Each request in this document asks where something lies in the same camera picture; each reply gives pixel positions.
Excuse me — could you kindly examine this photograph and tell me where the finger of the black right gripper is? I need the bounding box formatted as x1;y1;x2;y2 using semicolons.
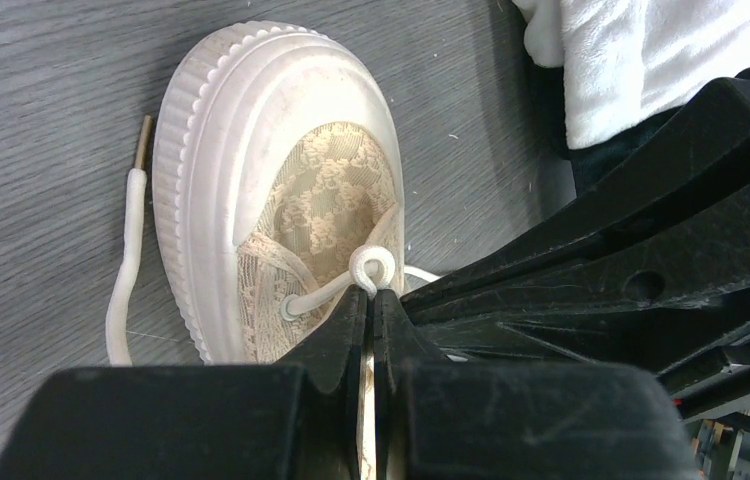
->
402;68;750;311

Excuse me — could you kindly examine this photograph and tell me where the black white checkered pillow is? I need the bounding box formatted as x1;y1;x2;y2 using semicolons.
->
517;0;750;192

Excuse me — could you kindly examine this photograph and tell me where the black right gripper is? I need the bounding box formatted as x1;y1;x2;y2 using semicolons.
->
408;184;750;422

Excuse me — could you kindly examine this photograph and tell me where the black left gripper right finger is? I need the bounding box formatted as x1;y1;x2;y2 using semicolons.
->
373;290;698;479

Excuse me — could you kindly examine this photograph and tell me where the beige sneaker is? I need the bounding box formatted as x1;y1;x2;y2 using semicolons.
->
105;21;436;366

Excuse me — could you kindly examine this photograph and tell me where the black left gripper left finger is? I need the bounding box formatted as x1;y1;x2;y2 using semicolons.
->
0;287;368;479

